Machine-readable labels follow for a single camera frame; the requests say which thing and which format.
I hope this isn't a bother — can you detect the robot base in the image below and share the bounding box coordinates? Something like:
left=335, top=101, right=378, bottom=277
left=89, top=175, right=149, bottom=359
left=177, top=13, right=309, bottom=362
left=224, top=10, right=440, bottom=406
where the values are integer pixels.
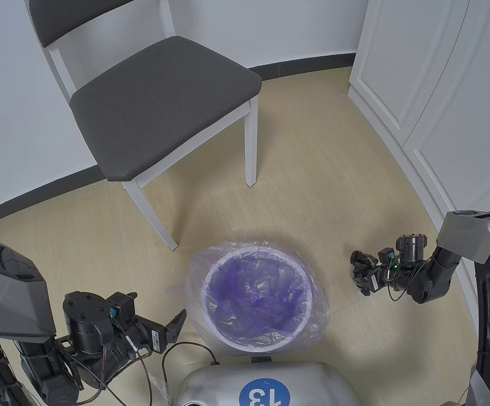
left=177, top=356, right=362, bottom=406

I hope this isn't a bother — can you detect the black plastic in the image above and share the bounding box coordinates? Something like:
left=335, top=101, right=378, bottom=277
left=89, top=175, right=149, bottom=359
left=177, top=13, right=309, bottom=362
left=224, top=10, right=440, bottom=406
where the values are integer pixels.
left=350, top=250, right=380, bottom=288

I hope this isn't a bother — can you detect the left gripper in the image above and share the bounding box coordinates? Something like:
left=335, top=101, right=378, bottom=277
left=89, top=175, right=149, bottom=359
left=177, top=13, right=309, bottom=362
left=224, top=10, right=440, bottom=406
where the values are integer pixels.
left=122, top=309, right=187, bottom=355

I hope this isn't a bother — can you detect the clear plastic piece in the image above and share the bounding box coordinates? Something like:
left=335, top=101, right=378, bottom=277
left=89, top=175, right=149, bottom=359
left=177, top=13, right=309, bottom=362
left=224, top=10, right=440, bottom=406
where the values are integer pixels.
left=152, top=375, right=174, bottom=406

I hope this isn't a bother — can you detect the black cable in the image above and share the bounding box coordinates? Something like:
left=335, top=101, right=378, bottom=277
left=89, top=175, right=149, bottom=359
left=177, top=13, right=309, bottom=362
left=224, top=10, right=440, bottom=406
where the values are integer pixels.
left=161, top=342, right=221, bottom=406

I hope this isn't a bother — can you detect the grey and white chair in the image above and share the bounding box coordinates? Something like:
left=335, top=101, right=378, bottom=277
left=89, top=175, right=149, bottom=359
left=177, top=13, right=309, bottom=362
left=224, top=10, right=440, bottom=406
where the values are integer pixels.
left=29, top=0, right=263, bottom=251

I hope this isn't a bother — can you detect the white trash bin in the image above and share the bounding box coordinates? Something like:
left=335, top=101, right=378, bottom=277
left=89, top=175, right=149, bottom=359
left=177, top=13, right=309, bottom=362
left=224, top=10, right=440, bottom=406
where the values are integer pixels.
left=202, top=245, right=314, bottom=353

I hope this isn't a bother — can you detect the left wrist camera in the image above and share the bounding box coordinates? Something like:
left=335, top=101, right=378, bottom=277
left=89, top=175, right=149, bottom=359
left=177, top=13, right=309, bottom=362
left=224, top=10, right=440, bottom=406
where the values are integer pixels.
left=107, top=292, right=138, bottom=325

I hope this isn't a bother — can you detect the purple plastic bag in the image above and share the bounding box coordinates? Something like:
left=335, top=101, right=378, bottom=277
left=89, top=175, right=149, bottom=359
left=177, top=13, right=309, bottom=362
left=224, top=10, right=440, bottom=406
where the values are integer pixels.
left=169, top=239, right=330, bottom=356

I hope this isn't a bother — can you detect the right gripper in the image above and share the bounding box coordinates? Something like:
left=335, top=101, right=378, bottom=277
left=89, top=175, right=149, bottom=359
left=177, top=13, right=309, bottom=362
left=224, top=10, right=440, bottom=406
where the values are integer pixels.
left=360, top=267, right=392, bottom=298

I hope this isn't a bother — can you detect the white wardrobe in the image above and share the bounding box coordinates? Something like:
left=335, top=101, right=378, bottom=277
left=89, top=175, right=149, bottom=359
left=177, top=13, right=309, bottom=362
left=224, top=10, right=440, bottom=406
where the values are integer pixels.
left=347, top=0, right=490, bottom=312

